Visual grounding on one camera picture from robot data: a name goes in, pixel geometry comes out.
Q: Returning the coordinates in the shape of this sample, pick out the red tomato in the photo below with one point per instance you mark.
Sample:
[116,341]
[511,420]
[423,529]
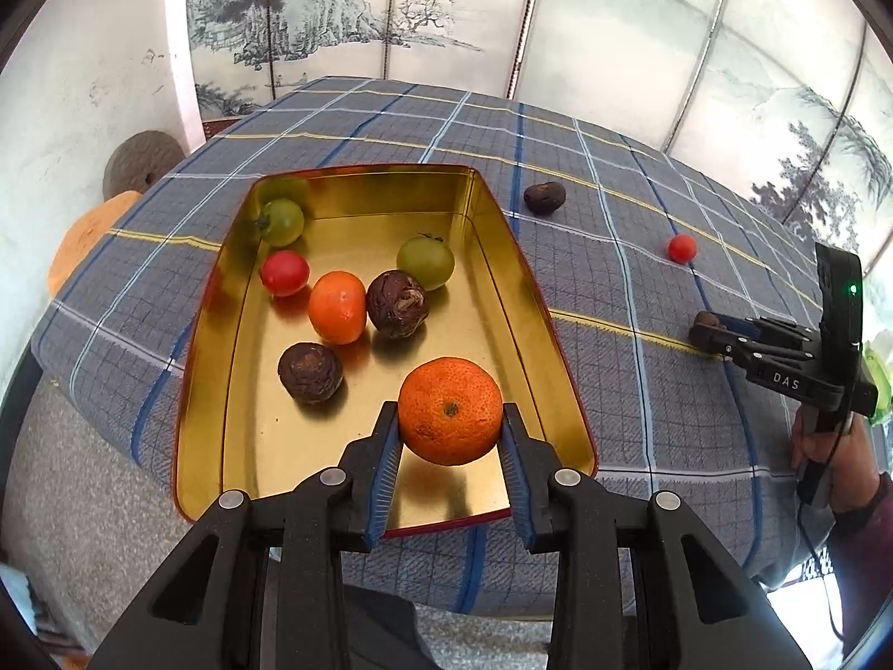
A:
[681,248]
[284,273]

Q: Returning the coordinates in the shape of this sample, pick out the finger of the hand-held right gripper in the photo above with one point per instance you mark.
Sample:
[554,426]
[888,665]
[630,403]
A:
[767,329]
[725,349]

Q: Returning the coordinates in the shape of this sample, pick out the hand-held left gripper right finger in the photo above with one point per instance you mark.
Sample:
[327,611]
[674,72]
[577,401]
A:
[517,474]

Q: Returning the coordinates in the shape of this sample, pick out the person's right hand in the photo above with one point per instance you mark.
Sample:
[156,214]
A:
[858,464]

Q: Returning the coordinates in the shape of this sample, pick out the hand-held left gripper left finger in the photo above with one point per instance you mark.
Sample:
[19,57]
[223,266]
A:
[385,474]

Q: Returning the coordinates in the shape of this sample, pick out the dark wrinkled passion fruit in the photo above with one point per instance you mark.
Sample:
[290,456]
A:
[310,372]
[706,321]
[545,197]
[396,303]

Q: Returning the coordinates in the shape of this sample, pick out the red tin box gold inside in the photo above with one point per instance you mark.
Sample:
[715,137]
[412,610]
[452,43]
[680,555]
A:
[279,433]

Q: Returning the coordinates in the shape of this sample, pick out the round grey stone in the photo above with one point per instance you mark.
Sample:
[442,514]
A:
[139,160]

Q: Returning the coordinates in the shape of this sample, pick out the painted landscape folding screen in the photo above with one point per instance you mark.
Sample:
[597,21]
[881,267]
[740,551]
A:
[614,28]

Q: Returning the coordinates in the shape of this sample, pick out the person's right forearm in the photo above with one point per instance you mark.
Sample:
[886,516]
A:
[865,530]

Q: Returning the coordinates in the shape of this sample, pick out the green and white object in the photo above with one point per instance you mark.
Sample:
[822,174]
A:
[880,366]

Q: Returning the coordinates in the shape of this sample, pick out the orange round object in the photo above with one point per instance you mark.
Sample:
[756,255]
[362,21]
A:
[84,241]

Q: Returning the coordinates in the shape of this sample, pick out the green tomato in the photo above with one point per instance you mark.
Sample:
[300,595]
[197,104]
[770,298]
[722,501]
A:
[426,262]
[282,221]

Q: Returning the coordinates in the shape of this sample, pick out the orange mandarin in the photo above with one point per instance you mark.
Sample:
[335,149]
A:
[338,307]
[451,410]

